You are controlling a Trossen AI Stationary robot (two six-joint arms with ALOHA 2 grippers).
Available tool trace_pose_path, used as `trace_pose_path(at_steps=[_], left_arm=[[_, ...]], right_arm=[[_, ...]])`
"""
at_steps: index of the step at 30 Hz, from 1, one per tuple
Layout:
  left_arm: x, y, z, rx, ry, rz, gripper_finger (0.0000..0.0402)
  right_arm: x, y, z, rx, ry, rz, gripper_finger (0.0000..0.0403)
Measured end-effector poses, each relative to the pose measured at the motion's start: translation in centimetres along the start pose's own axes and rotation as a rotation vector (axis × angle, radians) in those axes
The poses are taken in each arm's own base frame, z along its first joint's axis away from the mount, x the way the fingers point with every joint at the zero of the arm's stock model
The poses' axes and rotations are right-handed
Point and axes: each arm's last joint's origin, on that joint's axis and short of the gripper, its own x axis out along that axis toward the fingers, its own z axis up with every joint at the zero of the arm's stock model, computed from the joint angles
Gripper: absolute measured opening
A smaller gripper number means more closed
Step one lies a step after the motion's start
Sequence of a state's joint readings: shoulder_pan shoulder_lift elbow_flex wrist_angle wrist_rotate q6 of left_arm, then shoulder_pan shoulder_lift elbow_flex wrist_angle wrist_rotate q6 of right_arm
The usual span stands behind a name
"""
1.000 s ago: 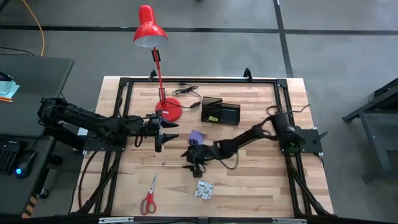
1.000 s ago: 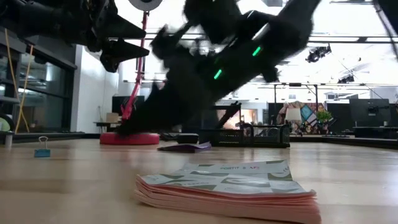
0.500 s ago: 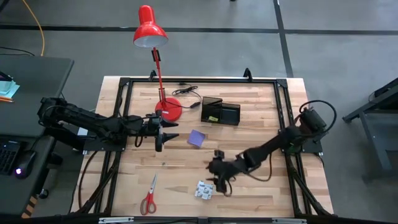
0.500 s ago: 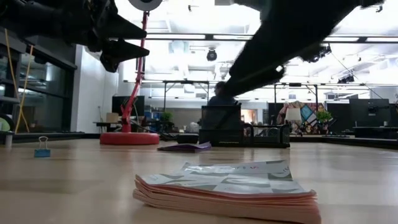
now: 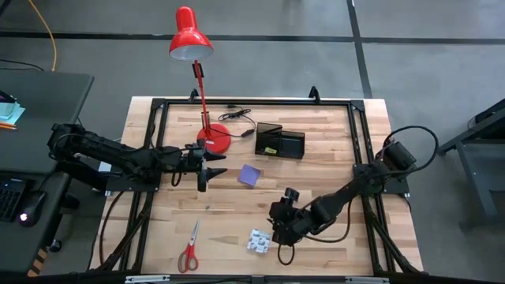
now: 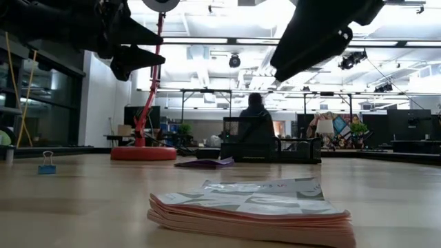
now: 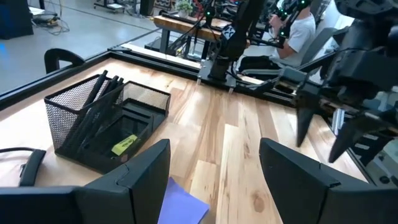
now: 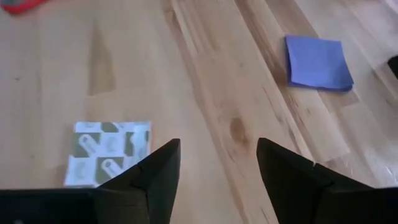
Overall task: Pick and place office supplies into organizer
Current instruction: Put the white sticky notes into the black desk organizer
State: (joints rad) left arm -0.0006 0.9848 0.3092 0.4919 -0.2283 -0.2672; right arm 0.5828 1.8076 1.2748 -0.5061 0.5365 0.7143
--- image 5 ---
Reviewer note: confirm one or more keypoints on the black aluminium table frame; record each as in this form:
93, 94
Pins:
256, 102

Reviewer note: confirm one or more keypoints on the black mesh desk organizer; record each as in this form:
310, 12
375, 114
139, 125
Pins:
290, 146

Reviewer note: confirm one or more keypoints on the dark grey side desk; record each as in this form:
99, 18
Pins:
43, 98

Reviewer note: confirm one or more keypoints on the grey patterned sticky note pad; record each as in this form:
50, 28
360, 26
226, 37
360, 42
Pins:
259, 241

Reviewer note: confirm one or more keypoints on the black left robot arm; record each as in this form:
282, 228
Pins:
110, 152

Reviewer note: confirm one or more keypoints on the black keyboard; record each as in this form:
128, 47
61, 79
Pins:
10, 197

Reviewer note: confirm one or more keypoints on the black frame clamp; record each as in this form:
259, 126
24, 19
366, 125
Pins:
194, 95
314, 94

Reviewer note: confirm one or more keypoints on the pale blue paper stack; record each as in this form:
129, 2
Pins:
10, 112

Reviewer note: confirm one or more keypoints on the red desk lamp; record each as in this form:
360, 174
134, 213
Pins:
189, 39

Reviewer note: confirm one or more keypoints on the orange pencil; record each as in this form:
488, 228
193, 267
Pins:
8, 126

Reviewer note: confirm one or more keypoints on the grey metal table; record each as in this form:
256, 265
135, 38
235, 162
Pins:
473, 134

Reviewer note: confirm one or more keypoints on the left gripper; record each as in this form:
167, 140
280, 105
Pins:
201, 165

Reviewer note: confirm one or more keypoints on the silver metal bracket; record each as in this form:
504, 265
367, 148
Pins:
367, 279
146, 279

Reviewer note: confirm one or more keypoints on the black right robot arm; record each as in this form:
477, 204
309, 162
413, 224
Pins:
343, 195

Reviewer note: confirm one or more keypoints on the black computer mouse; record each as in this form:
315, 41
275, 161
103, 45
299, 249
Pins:
32, 207

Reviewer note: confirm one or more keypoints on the purple sticky note pad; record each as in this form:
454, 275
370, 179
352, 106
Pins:
249, 175

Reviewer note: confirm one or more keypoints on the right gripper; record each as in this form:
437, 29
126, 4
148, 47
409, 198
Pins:
286, 223

